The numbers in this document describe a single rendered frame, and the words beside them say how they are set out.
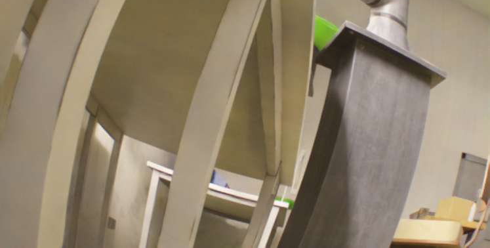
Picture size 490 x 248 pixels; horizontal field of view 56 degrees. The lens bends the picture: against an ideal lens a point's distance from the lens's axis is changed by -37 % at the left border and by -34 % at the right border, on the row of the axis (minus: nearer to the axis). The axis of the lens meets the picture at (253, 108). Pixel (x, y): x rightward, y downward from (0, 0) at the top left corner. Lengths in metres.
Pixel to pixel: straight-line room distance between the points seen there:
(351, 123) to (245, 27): 0.28
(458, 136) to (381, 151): 5.74
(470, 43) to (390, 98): 6.24
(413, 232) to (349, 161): 0.58
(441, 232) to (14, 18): 1.42
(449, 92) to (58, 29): 6.65
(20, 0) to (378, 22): 1.02
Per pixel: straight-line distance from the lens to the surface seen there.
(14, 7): 0.18
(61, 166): 0.27
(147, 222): 4.09
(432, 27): 7.08
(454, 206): 4.49
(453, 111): 6.80
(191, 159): 0.77
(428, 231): 1.52
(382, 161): 1.03
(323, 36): 1.63
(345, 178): 1.00
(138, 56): 1.69
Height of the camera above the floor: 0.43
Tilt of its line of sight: 14 degrees up
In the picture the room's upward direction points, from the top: 16 degrees clockwise
